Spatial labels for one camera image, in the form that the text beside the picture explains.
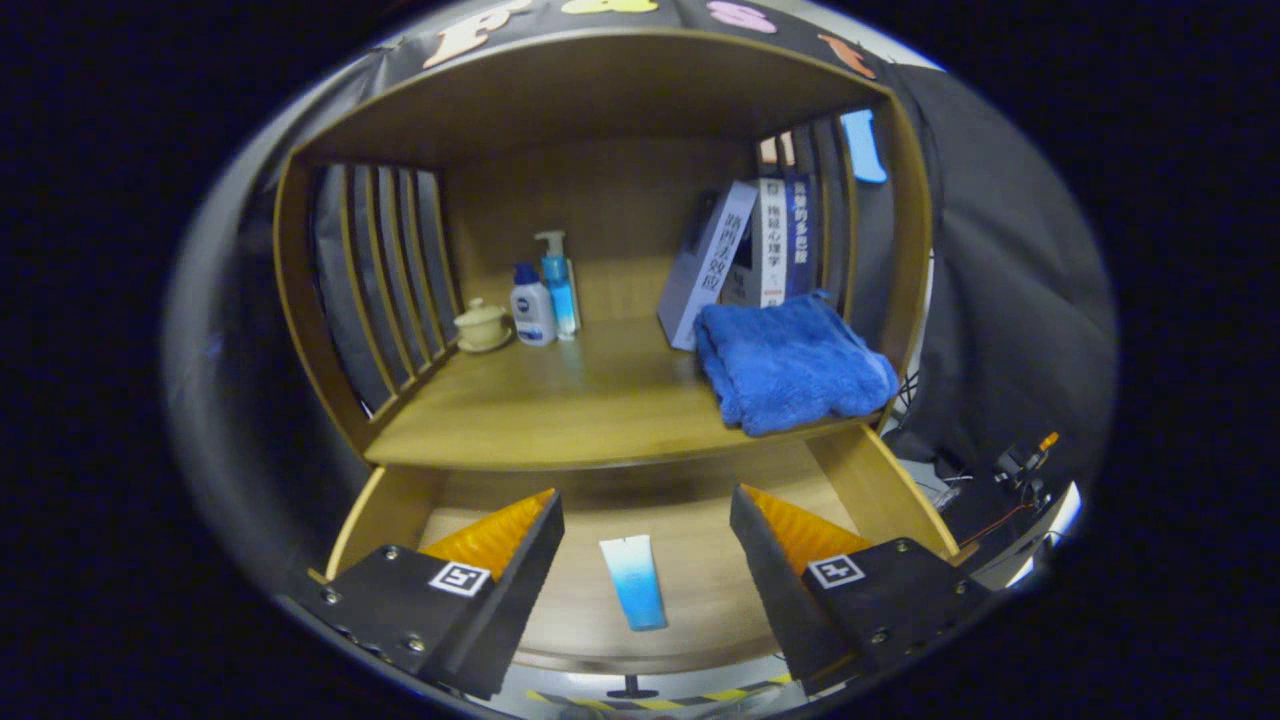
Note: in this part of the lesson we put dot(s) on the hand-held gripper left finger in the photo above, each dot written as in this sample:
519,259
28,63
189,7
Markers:
512,600

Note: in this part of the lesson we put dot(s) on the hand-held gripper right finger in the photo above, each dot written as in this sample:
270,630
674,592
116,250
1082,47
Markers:
775,590

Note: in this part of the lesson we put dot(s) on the wooden drawer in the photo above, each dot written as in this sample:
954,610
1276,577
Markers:
700,560

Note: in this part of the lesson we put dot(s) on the blue and white tube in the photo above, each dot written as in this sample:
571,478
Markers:
635,585

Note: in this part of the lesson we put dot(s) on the black round drawer knob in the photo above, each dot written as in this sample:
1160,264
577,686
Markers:
633,692

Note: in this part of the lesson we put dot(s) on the wooden countertop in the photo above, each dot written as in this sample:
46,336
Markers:
580,400

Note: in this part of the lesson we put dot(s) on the wooden cabinet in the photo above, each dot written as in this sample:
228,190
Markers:
600,90

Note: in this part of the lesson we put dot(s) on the yellow black floor tape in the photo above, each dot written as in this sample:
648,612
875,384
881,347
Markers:
700,696

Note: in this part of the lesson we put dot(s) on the folded blue towel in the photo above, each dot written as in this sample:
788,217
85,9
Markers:
790,365

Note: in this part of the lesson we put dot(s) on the black equipment with orange part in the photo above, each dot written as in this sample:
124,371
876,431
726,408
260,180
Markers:
1020,465

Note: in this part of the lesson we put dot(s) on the beige lidded teacup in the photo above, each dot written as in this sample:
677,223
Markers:
482,325

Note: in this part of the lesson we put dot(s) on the white bottle with blue cap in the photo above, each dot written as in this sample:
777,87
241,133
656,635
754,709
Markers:
532,315

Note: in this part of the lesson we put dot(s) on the blue pump bottle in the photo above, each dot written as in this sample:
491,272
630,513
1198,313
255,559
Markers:
558,295

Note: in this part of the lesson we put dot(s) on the grey leaning book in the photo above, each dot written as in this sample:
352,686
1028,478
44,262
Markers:
710,260

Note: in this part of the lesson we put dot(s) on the white spine book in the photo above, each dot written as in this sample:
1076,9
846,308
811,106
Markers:
771,240

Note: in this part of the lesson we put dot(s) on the dark blue spine book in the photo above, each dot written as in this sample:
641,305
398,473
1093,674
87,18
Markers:
798,230

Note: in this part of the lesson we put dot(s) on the black backdrop cloth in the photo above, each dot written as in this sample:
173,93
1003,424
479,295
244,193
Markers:
1000,300

